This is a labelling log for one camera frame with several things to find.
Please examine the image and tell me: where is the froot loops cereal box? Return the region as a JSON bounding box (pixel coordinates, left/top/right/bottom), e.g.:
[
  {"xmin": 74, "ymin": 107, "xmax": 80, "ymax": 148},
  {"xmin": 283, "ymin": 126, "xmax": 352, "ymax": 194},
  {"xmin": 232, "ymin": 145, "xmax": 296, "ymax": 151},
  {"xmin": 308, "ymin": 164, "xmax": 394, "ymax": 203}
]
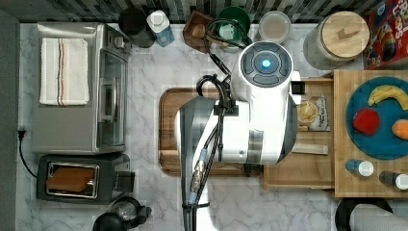
[{"xmin": 363, "ymin": 0, "xmax": 408, "ymax": 70}]

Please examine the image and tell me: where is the white and blue bottle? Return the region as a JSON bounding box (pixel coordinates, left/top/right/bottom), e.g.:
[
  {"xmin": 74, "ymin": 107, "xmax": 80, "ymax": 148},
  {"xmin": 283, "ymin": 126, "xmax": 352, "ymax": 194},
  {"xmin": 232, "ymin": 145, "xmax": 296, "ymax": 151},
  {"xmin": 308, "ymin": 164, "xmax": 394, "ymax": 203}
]
[{"xmin": 146, "ymin": 10, "xmax": 174, "ymax": 47}]

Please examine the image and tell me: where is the deep river chips bag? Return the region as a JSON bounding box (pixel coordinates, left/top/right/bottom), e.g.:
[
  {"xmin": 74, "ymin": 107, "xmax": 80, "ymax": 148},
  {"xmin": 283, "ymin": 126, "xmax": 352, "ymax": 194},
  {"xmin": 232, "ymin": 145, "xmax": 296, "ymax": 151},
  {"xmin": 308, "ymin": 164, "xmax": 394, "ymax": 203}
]
[{"xmin": 296, "ymin": 94, "xmax": 331, "ymax": 132}]

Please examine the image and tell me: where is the wooden utensil in drawer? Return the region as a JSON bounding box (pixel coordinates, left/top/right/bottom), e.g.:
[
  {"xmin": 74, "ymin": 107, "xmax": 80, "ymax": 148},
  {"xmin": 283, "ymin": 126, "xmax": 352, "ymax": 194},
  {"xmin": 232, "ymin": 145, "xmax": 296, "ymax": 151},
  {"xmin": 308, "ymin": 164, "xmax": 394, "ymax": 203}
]
[{"xmin": 292, "ymin": 143, "xmax": 328, "ymax": 155}]

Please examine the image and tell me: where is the yellow banana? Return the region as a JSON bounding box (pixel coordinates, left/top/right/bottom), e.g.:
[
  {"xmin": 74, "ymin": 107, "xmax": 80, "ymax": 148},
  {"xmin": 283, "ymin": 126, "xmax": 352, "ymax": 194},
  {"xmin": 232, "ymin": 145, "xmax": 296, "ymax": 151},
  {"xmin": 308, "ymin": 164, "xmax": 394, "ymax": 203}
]
[{"xmin": 368, "ymin": 85, "xmax": 408, "ymax": 111}]

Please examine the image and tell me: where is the blue shaker with white cap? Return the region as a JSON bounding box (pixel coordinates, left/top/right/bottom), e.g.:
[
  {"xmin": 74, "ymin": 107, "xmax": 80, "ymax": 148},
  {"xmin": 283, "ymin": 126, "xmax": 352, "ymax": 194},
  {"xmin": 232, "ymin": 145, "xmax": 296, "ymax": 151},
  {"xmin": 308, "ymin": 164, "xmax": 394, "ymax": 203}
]
[{"xmin": 345, "ymin": 159, "xmax": 374, "ymax": 177}]

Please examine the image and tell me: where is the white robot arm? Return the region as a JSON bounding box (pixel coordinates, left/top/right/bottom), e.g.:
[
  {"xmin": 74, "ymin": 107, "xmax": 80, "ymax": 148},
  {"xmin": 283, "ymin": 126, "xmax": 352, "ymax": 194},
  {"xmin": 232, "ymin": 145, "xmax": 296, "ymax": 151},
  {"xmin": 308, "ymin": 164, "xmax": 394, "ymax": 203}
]
[{"xmin": 175, "ymin": 41, "xmax": 297, "ymax": 231}]

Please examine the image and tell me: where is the black toaster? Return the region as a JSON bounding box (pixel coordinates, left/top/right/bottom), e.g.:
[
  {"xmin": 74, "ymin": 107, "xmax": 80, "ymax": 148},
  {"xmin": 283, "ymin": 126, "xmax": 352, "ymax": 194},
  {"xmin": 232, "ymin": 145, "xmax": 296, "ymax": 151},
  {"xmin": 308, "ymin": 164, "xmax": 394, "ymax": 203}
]
[{"xmin": 37, "ymin": 153, "xmax": 136, "ymax": 205}]

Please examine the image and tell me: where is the stainless steel toaster oven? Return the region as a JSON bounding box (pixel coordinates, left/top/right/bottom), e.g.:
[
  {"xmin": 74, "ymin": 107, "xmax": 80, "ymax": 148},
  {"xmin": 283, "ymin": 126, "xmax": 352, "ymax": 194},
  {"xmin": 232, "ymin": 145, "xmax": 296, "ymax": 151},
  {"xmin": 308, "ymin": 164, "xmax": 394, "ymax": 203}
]
[{"xmin": 32, "ymin": 22, "xmax": 132, "ymax": 155}]

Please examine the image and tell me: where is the black coffee grinder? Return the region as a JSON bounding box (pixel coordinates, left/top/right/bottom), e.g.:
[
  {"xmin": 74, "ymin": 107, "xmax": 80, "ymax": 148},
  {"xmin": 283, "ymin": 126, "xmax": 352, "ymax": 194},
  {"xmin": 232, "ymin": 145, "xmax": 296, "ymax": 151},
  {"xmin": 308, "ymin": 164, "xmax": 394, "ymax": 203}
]
[{"xmin": 91, "ymin": 196, "xmax": 151, "ymax": 231}]

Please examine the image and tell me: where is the clear lidded plastic container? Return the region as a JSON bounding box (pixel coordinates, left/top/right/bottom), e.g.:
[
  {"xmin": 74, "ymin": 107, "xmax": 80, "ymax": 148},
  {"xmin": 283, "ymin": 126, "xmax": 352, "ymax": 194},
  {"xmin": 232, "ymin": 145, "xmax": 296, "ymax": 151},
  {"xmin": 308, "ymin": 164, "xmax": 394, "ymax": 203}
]
[{"xmin": 258, "ymin": 11, "xmax": 292, "ymax": 43}]

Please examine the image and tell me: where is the red apple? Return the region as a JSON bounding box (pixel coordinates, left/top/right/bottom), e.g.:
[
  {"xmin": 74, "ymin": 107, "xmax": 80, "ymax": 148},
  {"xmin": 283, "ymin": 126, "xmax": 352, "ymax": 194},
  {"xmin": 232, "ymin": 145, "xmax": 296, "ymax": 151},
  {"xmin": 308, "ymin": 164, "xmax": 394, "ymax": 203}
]
[{"xmin": 352, "ymin": 108, "xmax": 380, "ymax": 136}]

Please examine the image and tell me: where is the black round canister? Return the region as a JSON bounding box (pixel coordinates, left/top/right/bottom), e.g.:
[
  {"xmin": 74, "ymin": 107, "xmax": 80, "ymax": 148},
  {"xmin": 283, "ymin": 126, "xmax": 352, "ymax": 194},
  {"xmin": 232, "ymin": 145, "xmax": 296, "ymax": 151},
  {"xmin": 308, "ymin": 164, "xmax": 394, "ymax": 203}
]
[{"xmin": 118, "ymin": 7, "xmax": 155, "ymax": 48}]

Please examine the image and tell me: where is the dark shaker with white cap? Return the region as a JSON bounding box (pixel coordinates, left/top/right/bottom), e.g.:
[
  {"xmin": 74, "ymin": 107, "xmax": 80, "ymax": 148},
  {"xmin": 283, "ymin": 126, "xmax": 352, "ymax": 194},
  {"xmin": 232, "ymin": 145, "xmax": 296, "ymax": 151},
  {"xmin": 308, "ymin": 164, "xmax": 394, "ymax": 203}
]
[{"xmin": 379, "ymin": 170, "xmax": 408, "ymax": 191}]

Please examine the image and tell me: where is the blue plate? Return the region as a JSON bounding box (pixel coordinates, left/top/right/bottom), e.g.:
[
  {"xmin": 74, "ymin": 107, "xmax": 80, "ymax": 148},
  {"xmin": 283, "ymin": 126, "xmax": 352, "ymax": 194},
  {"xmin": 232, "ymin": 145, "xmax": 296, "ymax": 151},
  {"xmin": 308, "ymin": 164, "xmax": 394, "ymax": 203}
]
[{"xmin": 345, "ymin": 76, "xmax": 408, "ymax": 160}]

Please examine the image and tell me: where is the toast slice in toaster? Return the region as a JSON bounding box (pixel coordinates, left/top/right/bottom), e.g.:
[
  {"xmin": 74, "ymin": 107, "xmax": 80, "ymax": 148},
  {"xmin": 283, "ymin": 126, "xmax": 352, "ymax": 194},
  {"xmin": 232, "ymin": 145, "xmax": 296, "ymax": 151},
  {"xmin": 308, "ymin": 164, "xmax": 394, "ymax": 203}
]
[{"xmin": 46, "ymin": 167, "xmax": 94, "ymax": 193}]

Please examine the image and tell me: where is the paper towel roll on holder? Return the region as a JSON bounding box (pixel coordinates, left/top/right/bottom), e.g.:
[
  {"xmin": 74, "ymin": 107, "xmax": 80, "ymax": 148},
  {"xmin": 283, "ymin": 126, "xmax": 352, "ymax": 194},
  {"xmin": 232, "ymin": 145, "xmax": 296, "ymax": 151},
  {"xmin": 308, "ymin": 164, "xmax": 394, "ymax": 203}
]
[{"xmin": 335, "ymin": 197, "xmax": 408, "ymax": 231}]

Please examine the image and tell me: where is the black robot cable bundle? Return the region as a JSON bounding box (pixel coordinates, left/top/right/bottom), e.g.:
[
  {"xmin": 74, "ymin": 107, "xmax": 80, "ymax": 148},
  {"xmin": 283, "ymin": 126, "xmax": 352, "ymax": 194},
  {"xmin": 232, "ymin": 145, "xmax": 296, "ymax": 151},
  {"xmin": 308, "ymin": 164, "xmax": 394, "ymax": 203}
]
[{"xmin": 182, "ymin": 17, "xmax": 254, "ymax": 231}]

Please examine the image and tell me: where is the jar with wooden lid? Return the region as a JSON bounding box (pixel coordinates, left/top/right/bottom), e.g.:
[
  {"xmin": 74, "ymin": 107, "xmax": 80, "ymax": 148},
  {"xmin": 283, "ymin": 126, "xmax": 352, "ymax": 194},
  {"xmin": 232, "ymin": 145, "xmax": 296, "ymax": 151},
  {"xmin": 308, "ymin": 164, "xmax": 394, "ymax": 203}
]
[{"xmin": 303, "ymin": 11, "xmax": 370, "ymax": 70}]

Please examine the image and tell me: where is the brown wooden cutting board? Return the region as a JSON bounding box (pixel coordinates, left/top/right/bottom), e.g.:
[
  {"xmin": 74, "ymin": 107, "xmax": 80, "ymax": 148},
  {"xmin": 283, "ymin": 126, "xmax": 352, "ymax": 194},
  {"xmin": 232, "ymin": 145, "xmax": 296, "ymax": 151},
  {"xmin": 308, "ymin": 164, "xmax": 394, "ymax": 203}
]
[{"xmin": 159, "ymin": 88, "xmax": 245, "ymax": 177}]

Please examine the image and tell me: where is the brown wooden box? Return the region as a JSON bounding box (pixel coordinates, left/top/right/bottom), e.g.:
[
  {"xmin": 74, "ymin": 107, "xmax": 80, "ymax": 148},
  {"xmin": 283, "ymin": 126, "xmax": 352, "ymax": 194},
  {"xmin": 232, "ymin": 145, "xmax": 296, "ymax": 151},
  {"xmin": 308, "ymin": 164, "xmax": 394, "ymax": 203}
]
[{"xmin": 183, "ymin": 11, "xmax": 212, "ymax": 53}]

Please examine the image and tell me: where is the orange fruit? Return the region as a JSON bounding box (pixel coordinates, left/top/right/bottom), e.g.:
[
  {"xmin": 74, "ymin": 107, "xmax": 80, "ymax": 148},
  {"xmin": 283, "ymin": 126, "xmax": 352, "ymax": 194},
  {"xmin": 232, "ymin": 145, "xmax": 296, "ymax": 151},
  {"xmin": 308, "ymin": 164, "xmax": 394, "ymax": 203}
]
[{"xmin": 392, "ymin": 119, "xmax": 408, "ymax": 140}]

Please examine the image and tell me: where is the white striped dish towel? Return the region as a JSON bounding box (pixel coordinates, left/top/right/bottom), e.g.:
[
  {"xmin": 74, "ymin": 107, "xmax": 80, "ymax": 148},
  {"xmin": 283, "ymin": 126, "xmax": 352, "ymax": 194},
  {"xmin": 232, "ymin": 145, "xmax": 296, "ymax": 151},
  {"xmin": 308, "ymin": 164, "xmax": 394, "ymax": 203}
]
[{"xmin": 39, "ymin": 38, "xmax": 89, "ymax": 106}]

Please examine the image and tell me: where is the black power cord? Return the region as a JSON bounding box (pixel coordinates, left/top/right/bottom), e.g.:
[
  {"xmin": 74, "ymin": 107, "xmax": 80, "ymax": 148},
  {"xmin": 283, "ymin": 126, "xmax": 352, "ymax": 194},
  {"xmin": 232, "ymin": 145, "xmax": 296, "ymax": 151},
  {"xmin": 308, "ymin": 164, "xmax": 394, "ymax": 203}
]
[{"xmin": 16, "ymin": 126, "xmax": 38, "ymax": 179}]

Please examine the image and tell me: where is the light wooden drawer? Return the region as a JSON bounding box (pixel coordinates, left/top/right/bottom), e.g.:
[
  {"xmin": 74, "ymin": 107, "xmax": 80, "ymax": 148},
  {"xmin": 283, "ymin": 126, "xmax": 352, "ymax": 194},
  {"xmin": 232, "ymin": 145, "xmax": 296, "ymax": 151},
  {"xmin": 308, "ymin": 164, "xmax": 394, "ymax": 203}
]
[{"xmin": 263, "ymin": 73, "xmax": 334, "ymax": 190}]

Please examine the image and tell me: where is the green bowl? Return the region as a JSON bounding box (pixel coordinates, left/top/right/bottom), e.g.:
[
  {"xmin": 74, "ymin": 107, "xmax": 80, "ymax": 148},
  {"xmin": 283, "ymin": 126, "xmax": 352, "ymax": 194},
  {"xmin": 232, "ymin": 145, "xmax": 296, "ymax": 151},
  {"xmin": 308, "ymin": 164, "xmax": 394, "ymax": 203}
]
[{"xmin": 217, "ymin": 6, "xmax": 252, "ymax": 47}]

